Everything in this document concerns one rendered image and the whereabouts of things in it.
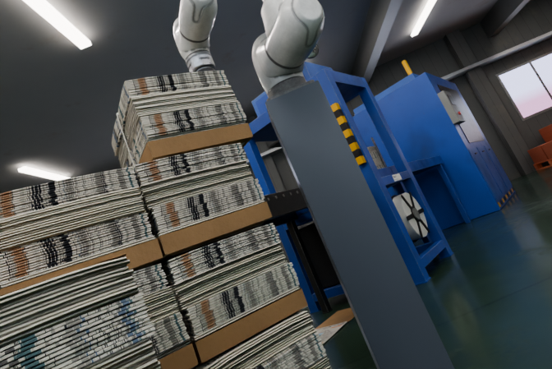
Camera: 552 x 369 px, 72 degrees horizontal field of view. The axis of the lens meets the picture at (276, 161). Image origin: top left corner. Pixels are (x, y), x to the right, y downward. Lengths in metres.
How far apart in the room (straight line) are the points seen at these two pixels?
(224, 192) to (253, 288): 0.24
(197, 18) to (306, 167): 0.57
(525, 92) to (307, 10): 8.47
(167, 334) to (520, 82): 9.13
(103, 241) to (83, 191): 0.11
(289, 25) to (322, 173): 0.48
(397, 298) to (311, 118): 0.63
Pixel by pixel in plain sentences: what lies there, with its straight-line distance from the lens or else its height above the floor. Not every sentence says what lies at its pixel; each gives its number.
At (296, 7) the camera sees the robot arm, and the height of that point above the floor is 1.16.
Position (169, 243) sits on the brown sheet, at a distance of 0.88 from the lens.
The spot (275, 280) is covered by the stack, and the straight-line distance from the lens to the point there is 0.96.
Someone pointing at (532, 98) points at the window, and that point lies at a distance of 9.54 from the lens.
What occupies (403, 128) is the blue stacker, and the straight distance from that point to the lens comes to 4.92.
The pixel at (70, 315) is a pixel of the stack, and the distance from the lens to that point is 0.56.
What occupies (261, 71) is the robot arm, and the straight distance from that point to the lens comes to 1.42.
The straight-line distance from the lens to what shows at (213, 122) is 1.03.
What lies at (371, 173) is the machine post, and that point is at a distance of 2.57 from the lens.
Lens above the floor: 0.53
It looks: 12 degrees up
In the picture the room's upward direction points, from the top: 23 degrees counter-clockwise
